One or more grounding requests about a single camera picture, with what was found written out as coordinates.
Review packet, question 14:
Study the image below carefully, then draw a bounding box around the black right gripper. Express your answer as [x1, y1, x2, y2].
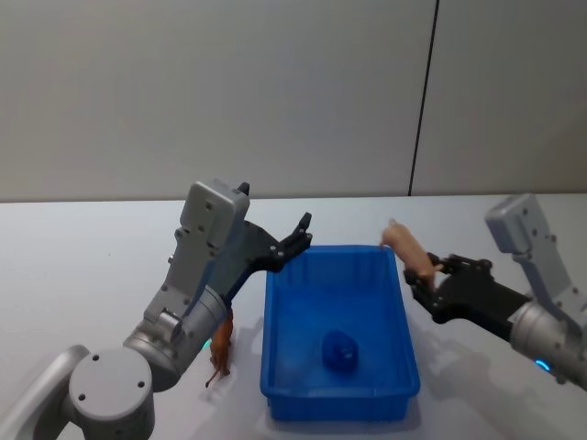
[403, 252, 532, 341]

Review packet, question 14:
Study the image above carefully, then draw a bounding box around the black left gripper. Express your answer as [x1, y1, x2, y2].
[206, 181, 315, 306]

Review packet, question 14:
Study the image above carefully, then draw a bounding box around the pink toy pig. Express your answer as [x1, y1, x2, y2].
[380, 219, 445, 289]

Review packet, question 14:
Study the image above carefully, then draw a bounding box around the blue toy animal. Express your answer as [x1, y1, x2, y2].
[321, 328, 360, 372]

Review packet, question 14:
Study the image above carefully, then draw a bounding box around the brown toy horse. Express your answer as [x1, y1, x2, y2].
[204, 307, 237, 389]

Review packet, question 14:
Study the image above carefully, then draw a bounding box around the blue plastic bin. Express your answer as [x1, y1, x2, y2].
[260, 245, 422, 423]

